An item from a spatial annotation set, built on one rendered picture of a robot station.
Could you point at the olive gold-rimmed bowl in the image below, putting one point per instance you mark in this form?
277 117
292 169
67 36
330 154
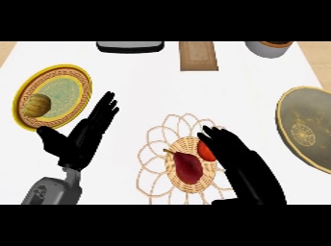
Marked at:
314 129

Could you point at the yellow patterned plate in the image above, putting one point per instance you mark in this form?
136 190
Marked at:
54 96

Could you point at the dark red pear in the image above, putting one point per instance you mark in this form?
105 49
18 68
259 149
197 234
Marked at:
188 166

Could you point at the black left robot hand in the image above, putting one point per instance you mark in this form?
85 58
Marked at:
85 137

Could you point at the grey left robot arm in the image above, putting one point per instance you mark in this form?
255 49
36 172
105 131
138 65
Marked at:
52 190

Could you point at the brown wooden board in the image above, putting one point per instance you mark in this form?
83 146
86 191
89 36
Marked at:
199 56

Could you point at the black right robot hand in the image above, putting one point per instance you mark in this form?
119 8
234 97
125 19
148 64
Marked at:
249 166

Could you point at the orange-red round fruit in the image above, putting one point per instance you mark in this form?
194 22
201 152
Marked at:
206 151

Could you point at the woven wicker placemat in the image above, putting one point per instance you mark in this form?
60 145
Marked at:
179 160

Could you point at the grey pot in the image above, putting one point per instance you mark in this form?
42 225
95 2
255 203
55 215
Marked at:
269 48

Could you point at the brown bread roll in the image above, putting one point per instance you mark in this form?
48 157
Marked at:
37 105

